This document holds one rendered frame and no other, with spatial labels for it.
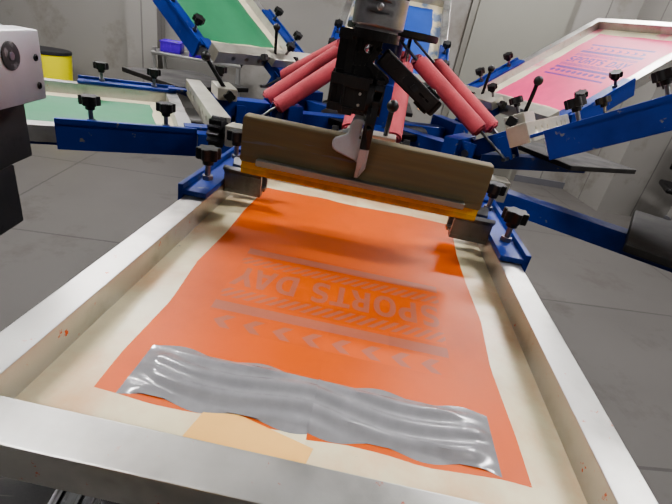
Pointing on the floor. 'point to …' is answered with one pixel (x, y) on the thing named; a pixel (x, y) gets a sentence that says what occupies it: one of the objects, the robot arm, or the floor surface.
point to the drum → (56, 63)
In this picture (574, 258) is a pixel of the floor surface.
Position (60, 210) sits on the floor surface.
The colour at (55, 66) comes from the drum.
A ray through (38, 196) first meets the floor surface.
